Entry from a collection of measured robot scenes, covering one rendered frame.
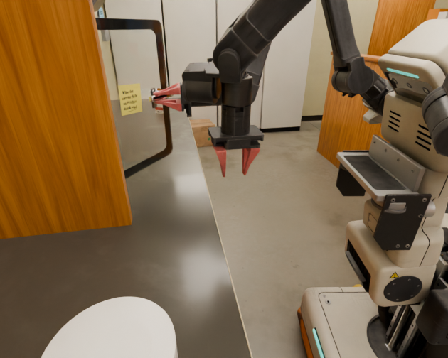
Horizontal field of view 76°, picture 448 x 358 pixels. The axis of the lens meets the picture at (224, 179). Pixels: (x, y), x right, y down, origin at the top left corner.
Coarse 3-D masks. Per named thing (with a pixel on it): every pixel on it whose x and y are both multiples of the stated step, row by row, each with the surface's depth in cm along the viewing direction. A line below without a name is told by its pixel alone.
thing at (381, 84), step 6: (378, 78) 81; (378, 84) 82; (384, 84) 82; (372, 90) 82; (378, 90) 82; (384, 90) 82; (366, 96) 85; (372, 96) 84; (378, 96) 83; (366, 102) 86; (372, 102) 85; (372, 108) 87
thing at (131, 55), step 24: (120, 24) 68; (144, 24) 74; (120, 48) 69; (144, 48) 76; (120, 72) 71; (144, 72) 78; (144, 96) 80; (120, 120) 74; (144, 120) 82; (168, 120) 92; (120, 144) 76; (144, 144) 84; (168, 144) 94
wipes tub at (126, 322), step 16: (96, 304) 33; (112, 304) 33; (128, 304) 33; (144, 304) 33; (80, 320) 31; (96, 320) 31; (112, 320) 31; (128, 320) 31; (144, 320) 31; (160, 320) 31; (64, 336) 29; (80, 336) 29; (96, 336) 29; (112, 336) 29; (128, 336) 29; (144, 336) 29; (160, 336) 29; (48, 352) 28; (64, 352) 28; (80, 352) 28; (96, 352) 28; (112, 352) 28; (128, 352) 28; (144, 352) 28; (160, 352) 28; (176, 352) 30
